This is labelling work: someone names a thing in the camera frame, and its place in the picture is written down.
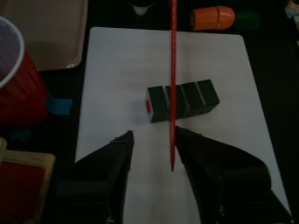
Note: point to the white cutting board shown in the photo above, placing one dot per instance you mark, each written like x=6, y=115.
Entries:
x=116, y=73

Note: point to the pale toy item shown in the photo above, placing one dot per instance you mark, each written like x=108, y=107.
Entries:
x=291, y=13

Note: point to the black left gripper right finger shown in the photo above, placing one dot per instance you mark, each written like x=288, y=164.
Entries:
x=229, y=186

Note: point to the sushi roll piece red end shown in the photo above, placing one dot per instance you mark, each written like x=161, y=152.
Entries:
x=157, y=102

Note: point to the red plastic toy knife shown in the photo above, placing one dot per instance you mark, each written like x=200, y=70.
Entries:
x=172, y=58

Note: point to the red plastic cup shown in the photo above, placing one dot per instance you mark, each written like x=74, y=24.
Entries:
x=22, y=99

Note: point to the dark green sushi roll piece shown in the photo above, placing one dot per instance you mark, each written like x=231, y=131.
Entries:
x=181, y=102
x=193, y=97
x=208, y=94

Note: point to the beige plastic tray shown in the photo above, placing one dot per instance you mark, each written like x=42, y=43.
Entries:
x=46, y=29

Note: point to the blue tape patch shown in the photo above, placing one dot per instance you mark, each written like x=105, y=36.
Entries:
x=58, y=105

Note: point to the small white object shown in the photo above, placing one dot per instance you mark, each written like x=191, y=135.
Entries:
x=141, y=8

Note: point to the orange toy carrot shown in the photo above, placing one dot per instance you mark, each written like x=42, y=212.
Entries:
x=212, y=18

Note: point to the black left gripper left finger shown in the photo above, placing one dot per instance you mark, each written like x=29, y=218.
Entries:
x=97, y=180

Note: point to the dark green toy piece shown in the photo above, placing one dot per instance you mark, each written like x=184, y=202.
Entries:
x=247, y=20

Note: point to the wooden box with red side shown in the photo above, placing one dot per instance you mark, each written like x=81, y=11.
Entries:
x=22, y=189

